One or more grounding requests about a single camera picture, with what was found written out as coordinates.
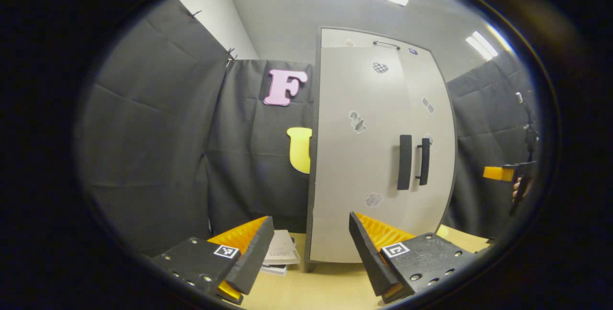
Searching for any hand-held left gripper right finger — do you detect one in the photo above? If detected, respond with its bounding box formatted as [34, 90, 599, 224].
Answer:
[349, 211, 479, 303]

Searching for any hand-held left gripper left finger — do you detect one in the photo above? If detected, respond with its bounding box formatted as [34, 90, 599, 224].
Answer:
[152, 216, 275, 305]

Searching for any white cabinet door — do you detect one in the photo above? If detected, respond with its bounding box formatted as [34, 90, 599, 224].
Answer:
[309, 46, 416, 264]
[400, 49, 456, 241]

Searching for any white cabinet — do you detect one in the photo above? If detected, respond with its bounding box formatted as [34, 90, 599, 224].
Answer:
[305, 26, 458, 272]

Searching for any stack of white booklets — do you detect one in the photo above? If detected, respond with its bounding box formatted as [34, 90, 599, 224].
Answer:
[261, 230, 301, 276]

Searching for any black backdrop cloth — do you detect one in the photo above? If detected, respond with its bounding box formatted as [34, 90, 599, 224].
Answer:
[77, 0, 542, 255]

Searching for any black stand with cable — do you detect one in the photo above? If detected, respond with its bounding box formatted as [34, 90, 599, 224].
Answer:
[515, 91, 541, 162]

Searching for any black right door handle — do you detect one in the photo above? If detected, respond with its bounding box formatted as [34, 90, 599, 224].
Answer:
[416, 138, 431, 186]

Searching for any black door handle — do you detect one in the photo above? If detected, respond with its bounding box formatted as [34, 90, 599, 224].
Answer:
[416, 138, 431, 186]
[397, 134, 413, 191]

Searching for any black left door handle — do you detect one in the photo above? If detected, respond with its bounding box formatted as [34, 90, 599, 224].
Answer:
[397, 134, 413, 191]

